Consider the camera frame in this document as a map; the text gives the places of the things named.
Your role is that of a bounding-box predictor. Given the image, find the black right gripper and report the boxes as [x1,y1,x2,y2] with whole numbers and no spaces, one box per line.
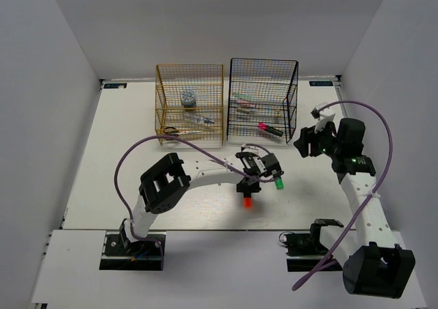
[294,118,342,157]

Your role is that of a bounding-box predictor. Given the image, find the orange black highlighter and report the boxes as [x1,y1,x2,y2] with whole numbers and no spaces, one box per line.
[243,196,253,209]

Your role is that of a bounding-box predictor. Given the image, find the green black highlighter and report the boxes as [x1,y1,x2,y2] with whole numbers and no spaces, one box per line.
[274,176,284,190]

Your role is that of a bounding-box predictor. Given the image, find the pink black highlighter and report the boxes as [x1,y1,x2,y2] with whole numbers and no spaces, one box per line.
[257,122,283,137]

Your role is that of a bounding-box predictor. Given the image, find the grey white eraser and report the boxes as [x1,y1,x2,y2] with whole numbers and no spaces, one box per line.
[235,107,256,116]

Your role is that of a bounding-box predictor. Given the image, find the green correction tape dispenser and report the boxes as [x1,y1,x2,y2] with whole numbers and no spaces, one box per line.
[232,93,252,101]

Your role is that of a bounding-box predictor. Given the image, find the pink correction tape dispenser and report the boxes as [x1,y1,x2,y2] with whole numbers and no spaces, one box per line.
[236,99,255,107]

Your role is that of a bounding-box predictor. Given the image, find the black handled scissors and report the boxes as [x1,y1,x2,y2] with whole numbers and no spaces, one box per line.
[161,126,203,139]

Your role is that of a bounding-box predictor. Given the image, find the round blue white tape tin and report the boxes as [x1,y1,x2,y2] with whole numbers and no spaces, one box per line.
[180,90,196,109]

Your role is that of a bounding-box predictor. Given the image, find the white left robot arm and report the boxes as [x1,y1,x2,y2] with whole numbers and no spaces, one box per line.
[120,152,283,254]

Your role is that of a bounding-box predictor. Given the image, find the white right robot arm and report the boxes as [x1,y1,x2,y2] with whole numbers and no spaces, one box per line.
[294,118,415,299]

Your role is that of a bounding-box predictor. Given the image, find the left blue table label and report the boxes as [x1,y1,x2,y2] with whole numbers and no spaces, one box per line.
[103,83,127,89]

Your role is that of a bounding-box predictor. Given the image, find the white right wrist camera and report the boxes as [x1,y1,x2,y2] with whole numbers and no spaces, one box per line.
[311,102,335,133]

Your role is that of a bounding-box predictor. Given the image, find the black wire mesh basket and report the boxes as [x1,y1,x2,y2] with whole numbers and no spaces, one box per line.
[226,57,299,144]

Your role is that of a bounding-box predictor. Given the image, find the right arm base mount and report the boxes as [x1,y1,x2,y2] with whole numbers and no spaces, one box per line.
[279,232,328,273]

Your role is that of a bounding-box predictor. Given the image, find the gold wire mesh basket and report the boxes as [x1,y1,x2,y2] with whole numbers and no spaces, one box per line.
[155,64,224,146]

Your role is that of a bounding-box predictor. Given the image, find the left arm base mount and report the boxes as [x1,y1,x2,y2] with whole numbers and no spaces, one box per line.
[99,233,164,271]

